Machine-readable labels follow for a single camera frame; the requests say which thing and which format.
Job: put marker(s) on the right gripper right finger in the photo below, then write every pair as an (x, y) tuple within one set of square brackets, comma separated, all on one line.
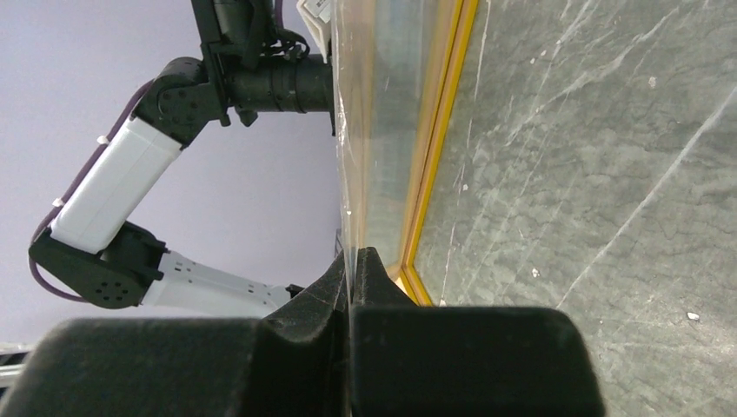
[(408, 360)]

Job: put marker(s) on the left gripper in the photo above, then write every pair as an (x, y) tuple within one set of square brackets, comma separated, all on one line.
[(255, 64)]

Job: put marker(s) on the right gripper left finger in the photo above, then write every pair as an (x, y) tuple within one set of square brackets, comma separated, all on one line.
[(280, 365)]

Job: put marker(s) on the clear acrylic sheet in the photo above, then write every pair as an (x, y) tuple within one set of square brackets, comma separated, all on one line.
[(390, 63)]

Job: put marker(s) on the yellow picture frame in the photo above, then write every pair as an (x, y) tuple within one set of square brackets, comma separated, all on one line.
[(432, 144)]

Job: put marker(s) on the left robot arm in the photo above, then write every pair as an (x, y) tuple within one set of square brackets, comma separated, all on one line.
[(87, 250)]

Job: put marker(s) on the aluminium extrusion frame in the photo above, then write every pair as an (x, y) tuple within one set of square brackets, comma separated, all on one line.
[(13, 356)]

